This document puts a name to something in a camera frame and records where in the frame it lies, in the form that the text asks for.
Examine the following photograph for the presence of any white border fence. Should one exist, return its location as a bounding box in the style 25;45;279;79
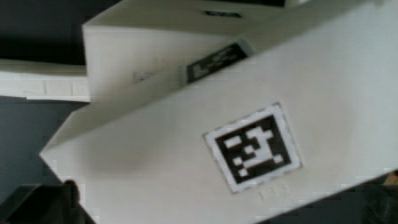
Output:
0;59;90;102

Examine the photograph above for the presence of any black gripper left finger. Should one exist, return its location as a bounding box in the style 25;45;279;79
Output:
0;180;96;224

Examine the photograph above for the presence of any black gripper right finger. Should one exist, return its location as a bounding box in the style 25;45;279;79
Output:
257;170;398;224

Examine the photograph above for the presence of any small white tagged block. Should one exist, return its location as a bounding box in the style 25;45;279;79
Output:
41;0;398;224

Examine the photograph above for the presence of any white cabinet body box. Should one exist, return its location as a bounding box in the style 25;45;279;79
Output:
80;0;321;111

